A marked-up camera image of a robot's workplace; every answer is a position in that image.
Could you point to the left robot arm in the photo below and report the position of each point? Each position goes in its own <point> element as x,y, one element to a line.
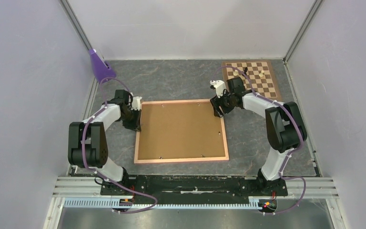
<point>87,142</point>

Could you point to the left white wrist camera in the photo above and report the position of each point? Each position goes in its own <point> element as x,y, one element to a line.
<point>136,103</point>

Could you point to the wooden picture frame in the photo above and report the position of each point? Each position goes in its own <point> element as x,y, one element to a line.
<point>137,151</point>

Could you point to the aluminium rail frame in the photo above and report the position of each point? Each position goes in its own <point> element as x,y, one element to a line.
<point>82,192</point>

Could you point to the purple plastic wedge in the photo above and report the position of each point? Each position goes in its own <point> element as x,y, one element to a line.
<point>102,70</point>

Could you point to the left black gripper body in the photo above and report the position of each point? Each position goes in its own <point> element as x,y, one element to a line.
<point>130,115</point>

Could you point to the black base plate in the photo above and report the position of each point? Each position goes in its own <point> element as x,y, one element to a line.
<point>190,189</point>

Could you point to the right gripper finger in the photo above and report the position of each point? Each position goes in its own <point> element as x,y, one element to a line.
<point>222,110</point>
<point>216,108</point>

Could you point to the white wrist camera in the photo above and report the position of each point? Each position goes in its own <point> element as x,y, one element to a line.
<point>219,87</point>
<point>136,103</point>

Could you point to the wooden chessboard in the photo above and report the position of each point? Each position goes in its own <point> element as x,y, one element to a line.
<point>267,86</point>

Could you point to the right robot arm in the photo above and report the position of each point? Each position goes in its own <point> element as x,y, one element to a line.
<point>284,126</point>

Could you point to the brown cardboard backing board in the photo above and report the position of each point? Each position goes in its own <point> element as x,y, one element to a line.
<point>179,129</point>

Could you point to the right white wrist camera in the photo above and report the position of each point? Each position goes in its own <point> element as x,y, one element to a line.
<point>219,87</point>

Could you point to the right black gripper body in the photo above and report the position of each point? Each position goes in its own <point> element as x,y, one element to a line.
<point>226,100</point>

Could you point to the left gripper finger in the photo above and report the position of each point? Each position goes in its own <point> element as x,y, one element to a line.
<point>138,120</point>
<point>130,125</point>

